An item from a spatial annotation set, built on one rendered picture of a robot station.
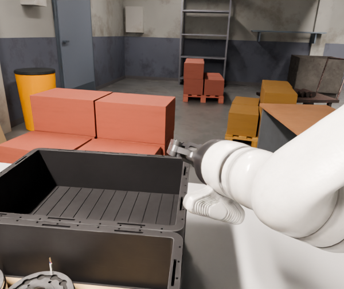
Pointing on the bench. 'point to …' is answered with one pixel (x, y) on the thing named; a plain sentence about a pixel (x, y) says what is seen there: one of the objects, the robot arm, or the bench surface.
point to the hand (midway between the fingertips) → (192, 152)
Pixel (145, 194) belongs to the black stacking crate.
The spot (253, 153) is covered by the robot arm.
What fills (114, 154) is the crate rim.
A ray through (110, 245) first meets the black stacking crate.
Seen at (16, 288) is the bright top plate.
